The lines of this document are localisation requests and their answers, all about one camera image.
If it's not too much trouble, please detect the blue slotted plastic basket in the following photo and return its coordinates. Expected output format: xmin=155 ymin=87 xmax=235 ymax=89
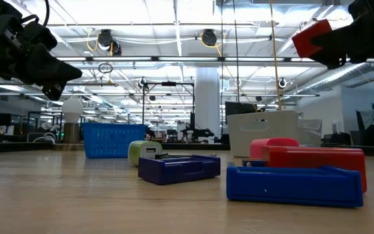
xmin=81 ymin=122 xmax=148 ymax=159

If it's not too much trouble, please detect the green and white wall charger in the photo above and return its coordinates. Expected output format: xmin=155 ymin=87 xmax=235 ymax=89
xmin=127 ymin=140 xmax=164 ymax=167

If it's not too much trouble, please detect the white building pillar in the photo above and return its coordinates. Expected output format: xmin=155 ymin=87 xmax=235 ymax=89
xmin=194 ymin=67 xmax=221 ymax=139

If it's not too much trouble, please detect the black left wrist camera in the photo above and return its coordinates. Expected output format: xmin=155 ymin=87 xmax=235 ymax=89
xmin=21 ymin=21 xmax=58 ymax=51

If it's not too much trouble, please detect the red square block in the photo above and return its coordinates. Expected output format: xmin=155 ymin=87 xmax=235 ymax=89
xmin=292 ymin=18 xmax=333 ymax=59

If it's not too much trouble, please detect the black monitor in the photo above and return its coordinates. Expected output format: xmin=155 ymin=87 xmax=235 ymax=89
xmin=225 ymin=101 xmax=258 ymax=126

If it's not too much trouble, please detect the pink wall charger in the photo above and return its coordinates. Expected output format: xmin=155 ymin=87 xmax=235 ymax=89
xmin=249 ymin=137 xmax=300 ymax=160

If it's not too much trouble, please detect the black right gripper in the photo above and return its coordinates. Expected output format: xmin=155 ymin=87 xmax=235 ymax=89
xmin=310 ymin=0 xmax=374 ymax=70

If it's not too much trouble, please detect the black hanging cable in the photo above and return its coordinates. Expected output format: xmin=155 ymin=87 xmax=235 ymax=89
xmin=232 ymin=0 xmax=240 ymax=104
xmin=220 ymin=0 xmax=225 ymax=137

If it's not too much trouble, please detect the white plastic bin with handles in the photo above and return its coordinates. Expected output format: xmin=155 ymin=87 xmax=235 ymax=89
xmin=227 ymin=110 xmax=323 ymax=159

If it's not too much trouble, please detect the dark navy rectangular box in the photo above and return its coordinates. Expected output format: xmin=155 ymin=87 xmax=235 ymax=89
xmin=138 ymin=154 xmax=221 ymax=186

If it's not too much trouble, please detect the black background rig frame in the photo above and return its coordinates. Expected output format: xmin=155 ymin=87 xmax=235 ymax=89
xmin=142 ymin=81 xmax=195 ymax=131

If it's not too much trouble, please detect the black ceiling cord reel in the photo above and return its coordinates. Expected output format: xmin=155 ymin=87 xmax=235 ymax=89
xmin=97 ymin=29 xmax=122 ymax=56
xmin=201 ymin=29 xmax=218 ymax=47

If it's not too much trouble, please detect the yellow hanging cable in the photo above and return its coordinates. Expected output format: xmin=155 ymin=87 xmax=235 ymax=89
xmin=269 ymin=0 xmax=284 ymax=111

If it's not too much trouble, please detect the white light bulb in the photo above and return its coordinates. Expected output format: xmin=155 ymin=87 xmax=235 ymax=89
xmin=61 ymin=97 xmax=84 ymax=124

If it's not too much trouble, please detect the black table frame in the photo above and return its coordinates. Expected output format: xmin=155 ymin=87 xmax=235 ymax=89
xmin=0 ymin=142 xmax=374 ymax=159

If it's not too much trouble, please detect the red wall charger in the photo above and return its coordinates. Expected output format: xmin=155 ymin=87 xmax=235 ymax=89
xmin=260 ymin=145 xmax=368 ymax=193

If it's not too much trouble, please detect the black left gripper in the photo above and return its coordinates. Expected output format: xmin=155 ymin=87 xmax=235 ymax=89
xmin=0 ymin=12 xmax=83 ymax=101

